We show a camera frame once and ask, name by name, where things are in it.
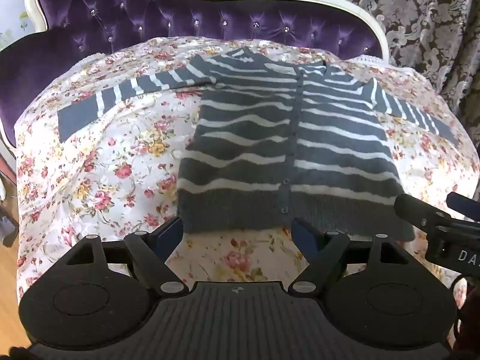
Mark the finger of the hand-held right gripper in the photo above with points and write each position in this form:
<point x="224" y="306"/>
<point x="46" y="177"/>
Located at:
<point x="465" y="205"/>
<point x="420" y="212"/>

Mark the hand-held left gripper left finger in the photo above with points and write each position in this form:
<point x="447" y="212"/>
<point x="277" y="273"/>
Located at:
<point x="170" y="237"/>

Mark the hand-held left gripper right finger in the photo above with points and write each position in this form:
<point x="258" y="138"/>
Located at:
<point x="303" y="237"/>

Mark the grey white striped cardigan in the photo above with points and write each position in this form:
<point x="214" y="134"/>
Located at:
<point x="243" y="150"/>

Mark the dark red cloth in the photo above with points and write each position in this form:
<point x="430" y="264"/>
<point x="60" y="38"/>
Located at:
<point x="471" y="315"/>

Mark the floral bedspread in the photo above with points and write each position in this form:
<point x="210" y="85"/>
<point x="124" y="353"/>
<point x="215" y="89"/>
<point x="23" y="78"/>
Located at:
<point x="112" y="180"/>

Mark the grey damask curtain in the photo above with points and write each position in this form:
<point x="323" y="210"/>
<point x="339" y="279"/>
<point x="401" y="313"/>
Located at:
<point x="423" y="18"/>

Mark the purple tufted headboard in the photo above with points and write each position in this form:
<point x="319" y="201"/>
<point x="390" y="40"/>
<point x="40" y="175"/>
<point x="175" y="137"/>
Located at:
<point x="150" y="11"/>

